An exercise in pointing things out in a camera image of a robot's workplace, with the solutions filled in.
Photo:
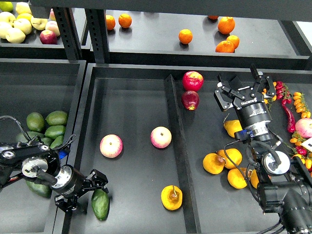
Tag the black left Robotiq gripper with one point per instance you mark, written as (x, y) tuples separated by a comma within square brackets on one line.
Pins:
[(72, 184)]

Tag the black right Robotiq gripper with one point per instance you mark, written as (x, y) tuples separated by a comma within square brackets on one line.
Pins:
[(248, 102)]

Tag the green avocado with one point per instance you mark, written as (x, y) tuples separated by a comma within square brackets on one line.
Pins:
[(100, 204)]

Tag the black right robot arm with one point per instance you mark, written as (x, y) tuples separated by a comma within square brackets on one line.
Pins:
[(285, 185)]

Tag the lone yellow pear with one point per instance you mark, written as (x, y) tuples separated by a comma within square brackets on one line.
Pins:
[(232, 126)]

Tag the lone avocado bottom left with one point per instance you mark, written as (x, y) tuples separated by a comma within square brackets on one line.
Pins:
[(39, 189)]

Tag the avocado pile middle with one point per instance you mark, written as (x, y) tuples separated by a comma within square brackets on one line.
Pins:
[(54, 131)]

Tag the avocado top right of pile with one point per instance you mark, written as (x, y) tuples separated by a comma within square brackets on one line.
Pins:
[(57, 118)]

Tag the avocado of pile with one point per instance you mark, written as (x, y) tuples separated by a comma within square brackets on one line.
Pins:
[(57, 118), (35, 122)]

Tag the avocado top left of pile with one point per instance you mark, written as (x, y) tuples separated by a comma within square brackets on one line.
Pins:
[(35, 122)]

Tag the orange cherry tomato vine left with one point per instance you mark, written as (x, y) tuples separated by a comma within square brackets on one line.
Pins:
[(268, 101)]

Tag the orange cherry tomato vine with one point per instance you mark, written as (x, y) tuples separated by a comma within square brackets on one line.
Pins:
[(268, 101), (301, 105)]

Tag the orange on shelf front right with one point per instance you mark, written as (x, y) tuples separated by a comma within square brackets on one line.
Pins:
[(225, 46)]

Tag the pink apple left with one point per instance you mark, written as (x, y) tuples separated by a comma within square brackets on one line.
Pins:
[(111, 146)]

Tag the pink apple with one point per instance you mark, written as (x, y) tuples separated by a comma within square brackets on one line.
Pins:
[(161, 137), (111, 146)]

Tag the bright red apple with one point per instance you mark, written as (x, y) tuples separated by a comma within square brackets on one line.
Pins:
[(192, 81)]

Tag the orange cherry tomato vine right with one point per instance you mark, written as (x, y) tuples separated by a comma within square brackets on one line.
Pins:
[(301, 105)]

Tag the red chili pepper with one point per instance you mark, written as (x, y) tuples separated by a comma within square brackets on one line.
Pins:
[(290, 117)]

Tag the dark red apple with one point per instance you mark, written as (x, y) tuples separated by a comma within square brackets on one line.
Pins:
[(190, 100)]

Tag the pink peach right edge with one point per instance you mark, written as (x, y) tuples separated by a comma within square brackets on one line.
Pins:
[(304, 127)]

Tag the large orange on shelf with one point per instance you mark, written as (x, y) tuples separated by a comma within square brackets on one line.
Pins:
[(226, 25)]

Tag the black middle tray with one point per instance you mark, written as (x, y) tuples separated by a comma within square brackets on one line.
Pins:
[(130, 103)]

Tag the black tray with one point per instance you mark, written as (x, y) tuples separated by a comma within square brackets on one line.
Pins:
[(130, 103), (43, 86)]

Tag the orange on shelf centre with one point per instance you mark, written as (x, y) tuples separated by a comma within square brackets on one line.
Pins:
[(185, 36)]

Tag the pink apple right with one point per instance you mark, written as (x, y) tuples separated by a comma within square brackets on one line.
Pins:
[(161, 137)]

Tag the black tray divider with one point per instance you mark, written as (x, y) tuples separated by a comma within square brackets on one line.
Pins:
[(189, 205)]

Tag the black left tray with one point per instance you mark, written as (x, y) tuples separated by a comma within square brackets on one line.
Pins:
[(43, 86)]

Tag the orange on shelf far left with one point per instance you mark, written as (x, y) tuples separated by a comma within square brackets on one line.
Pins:
[(110, 22)]

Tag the red apple on shelf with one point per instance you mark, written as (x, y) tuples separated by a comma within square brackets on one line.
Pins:
[(48, 37)]

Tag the yellow apple on shelf front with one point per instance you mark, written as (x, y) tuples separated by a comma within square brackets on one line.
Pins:
[(15, 35)]

